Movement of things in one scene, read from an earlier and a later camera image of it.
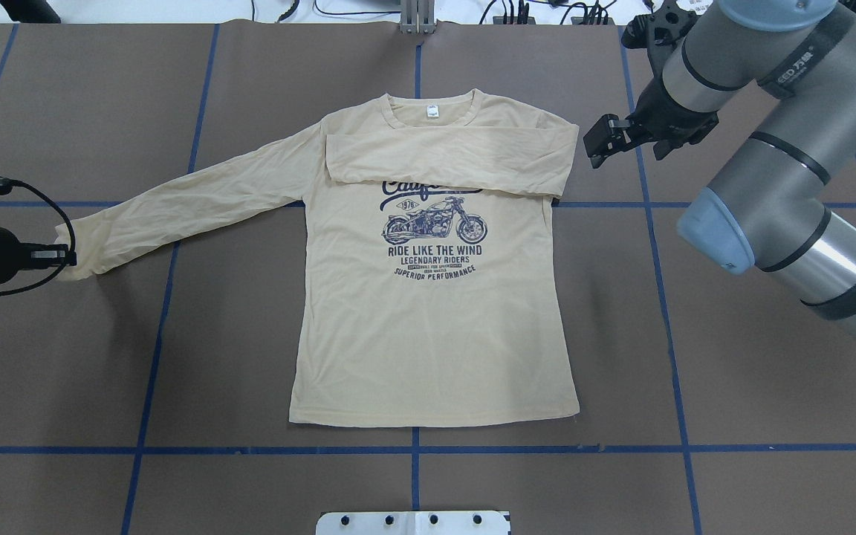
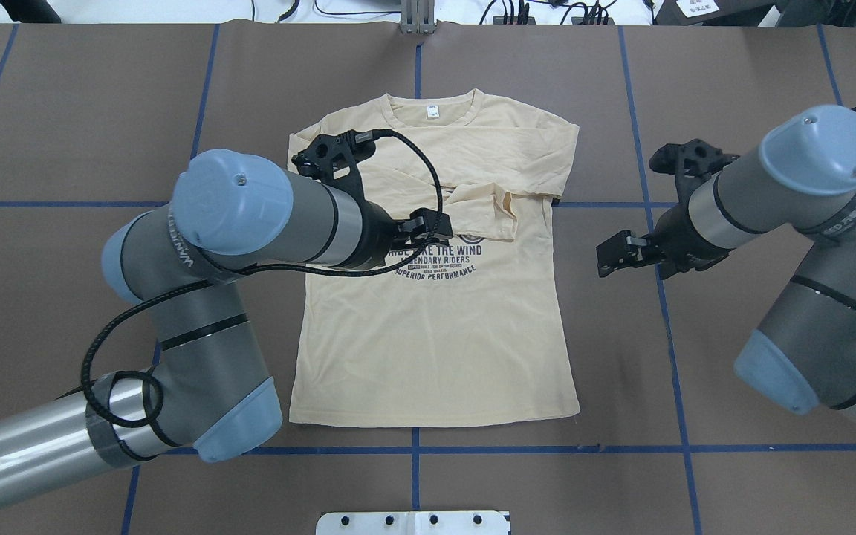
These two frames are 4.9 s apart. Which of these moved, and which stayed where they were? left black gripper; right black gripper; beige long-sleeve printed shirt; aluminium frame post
Moved: left black gripper; right black gripper
Stayed: aluminium frame post; beige long-sleeve printed shirt
